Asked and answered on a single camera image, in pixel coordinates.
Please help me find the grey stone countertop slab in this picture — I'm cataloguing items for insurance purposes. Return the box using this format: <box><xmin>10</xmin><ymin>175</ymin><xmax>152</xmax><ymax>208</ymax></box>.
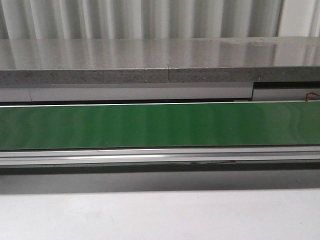
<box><xmin>0</xmin><ymin>37</ymin><xmax>320</xmax><ymax>85</ymax></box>

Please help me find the green conveyor belt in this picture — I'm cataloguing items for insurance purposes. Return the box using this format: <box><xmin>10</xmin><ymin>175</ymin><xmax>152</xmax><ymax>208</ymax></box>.
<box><xmin>0</xmin><ymin>101</ymin><xmax>320</xmax><ymax>150</ymax></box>

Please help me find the white corrugated curtain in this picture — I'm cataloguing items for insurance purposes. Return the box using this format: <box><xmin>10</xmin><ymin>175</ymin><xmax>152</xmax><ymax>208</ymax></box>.
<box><xmin>0</xmin><ymin>0</ymin><xmax>320</xmax><ymax>39</ymax></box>

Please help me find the rear grey conveyor rail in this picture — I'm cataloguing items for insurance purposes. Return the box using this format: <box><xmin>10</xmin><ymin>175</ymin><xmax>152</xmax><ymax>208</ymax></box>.
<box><xmin>0</xmin><ymin>81</ymin><xmax>320</xmax><ymax>104</ymax></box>

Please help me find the front aluminium conveyor rail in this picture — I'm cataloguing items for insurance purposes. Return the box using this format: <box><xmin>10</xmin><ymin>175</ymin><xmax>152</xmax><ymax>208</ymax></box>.
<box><xmin>0</xmin><ymin>146</ymin><xmax>320</xmax><ymax>166</ymax></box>

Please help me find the red wire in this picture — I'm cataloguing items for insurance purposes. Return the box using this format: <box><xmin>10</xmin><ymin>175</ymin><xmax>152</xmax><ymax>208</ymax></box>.
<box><xmin>304</xmin><ymin>92</ymin><xmax>320</xmax><ymax>103</ymax></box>

